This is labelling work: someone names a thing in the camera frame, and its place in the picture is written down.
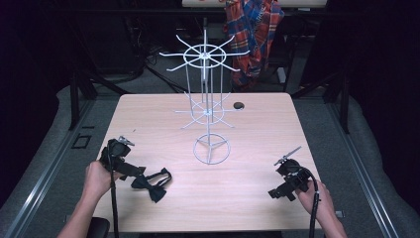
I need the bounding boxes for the black floor cables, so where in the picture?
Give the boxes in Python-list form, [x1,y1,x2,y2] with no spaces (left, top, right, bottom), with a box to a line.
[132,46,189,94]

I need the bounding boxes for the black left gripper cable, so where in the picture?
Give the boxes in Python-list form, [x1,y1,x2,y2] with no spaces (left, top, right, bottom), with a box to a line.
[106,142,121,238]

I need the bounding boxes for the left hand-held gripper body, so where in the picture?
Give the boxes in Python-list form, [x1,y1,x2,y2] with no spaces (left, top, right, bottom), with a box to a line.
[98,135,141,177]

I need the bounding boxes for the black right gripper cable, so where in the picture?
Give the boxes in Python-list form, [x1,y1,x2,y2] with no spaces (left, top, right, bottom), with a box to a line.
[298,167,322,238]

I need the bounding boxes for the red blue plaid cloth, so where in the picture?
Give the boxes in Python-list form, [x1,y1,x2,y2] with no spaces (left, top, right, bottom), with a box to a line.
[223,0,285,90]

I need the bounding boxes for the black metal stand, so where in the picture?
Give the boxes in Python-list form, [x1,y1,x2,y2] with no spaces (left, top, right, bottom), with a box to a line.
[290,70,351,135]
[67,70,132,132]

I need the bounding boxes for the black bow tie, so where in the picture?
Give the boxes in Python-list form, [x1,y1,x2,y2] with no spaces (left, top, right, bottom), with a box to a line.
[130,167,173,204]

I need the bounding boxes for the aluminium floor rail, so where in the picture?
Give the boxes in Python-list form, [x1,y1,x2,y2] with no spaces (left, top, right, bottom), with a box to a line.
[3,98,97,238]
[325,98,401,238]

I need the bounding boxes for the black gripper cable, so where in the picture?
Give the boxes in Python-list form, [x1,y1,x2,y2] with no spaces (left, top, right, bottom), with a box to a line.
[298,167,322,238]
[106,142,121,238]

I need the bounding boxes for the person's left hand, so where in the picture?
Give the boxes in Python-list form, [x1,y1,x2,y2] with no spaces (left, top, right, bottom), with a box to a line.
[82,161,124,200]

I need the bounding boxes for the white wire display rack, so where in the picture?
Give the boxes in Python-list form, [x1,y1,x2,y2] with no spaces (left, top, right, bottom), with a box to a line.
[158,28,251,166]

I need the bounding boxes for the person's right hand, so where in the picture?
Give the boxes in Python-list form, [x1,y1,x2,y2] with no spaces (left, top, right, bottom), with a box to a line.
[295,179,337,223]

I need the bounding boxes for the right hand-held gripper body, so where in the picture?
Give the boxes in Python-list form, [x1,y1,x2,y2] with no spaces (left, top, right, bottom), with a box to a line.
[273,146,313,196]

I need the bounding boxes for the black chair armrest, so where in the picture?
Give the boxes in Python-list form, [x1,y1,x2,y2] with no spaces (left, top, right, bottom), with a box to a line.
[86,216,111,238]

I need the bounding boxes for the black floor socket frame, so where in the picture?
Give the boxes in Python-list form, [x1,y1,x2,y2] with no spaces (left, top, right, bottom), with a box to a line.
[71,133,93,150]

